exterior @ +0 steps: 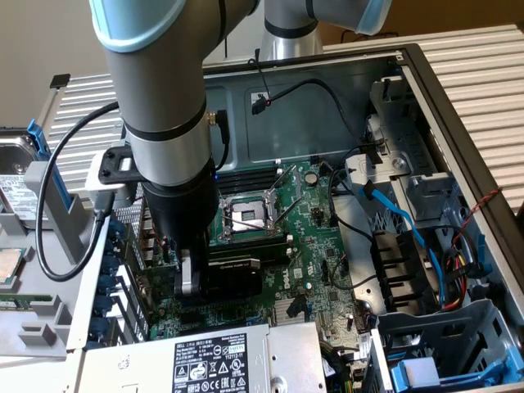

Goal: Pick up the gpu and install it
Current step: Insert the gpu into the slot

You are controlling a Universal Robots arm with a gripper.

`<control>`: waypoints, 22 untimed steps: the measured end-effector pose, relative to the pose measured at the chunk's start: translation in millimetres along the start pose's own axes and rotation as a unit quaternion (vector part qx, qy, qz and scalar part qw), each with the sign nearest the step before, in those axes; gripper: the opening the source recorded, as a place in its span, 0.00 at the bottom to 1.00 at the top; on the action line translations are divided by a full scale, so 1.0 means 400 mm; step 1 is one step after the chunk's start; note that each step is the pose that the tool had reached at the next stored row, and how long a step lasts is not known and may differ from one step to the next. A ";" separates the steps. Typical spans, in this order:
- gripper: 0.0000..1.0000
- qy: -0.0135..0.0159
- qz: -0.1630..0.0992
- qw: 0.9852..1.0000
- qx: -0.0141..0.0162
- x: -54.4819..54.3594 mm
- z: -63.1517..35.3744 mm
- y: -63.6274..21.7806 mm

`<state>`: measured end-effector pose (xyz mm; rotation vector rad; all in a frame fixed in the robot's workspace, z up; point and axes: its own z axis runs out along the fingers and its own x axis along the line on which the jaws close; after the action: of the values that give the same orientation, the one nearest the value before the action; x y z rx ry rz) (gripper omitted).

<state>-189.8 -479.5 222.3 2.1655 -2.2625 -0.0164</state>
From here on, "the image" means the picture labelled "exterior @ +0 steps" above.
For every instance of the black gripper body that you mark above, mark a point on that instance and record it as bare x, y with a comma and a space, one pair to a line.
184, 213

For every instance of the green graphics card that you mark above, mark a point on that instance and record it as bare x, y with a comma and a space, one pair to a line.
235, 278

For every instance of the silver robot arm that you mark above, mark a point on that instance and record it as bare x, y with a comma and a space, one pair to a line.
155, 82

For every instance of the short black expansion slot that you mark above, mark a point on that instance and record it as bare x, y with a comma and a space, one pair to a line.
192, 317

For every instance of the black RAM slot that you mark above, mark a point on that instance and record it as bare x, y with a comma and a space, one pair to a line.
245, 245
245, 181
245, 173

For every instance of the CPU socket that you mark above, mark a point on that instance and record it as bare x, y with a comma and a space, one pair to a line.
249, 215

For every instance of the blue slot retention clip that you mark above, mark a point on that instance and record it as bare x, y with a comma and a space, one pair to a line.
110, 247
116, 229
99, 328
107, 285
103, 305
109, 265

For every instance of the metal socket cover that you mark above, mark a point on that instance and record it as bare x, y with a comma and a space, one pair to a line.
272, 202

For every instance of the silver chipset heat sink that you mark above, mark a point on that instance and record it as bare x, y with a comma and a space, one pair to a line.
282, 311

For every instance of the grey power supply unit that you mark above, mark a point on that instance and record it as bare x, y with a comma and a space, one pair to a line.
143, 368

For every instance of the green motherboard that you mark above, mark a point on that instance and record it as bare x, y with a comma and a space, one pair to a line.
311, 245

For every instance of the round coin battery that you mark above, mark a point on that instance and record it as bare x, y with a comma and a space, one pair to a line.
312, 177

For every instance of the grey parts rack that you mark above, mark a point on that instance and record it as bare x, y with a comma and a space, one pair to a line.
49, 262

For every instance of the open PC case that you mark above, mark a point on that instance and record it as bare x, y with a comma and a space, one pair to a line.
307, 135

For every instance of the green RAM stick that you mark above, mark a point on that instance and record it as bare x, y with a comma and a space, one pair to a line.
24, 302

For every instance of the black table end cap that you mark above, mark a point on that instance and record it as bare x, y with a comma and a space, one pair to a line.
60, 80

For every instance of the silver CPU chip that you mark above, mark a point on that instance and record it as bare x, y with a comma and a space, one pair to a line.
6, 266

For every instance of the black fan shroud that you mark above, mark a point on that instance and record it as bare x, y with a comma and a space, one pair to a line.
393, 262

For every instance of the blue disk tray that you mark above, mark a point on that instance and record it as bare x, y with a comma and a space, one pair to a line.
397, 378

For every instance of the metal disk bay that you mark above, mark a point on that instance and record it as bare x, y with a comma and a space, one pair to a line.
409, 139

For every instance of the grey disk cage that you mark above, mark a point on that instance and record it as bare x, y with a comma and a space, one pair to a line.
430, 327

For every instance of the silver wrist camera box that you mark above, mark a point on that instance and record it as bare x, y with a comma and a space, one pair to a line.
93, 186

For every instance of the hard disk with blue bracket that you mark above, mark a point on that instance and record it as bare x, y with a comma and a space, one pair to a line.
16, 192

